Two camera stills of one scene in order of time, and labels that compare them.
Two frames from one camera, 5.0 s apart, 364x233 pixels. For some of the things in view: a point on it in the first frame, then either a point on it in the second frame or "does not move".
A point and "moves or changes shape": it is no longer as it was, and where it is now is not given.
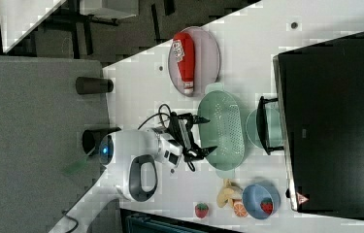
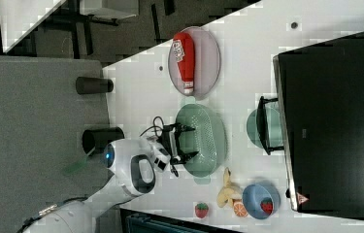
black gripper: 181,125 → 170,142
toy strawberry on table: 201,210 does not move
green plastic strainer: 224,130 moves or changes shape
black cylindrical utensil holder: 91,139 does not move
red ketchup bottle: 183,50 does not move
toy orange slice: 240,210 does not move
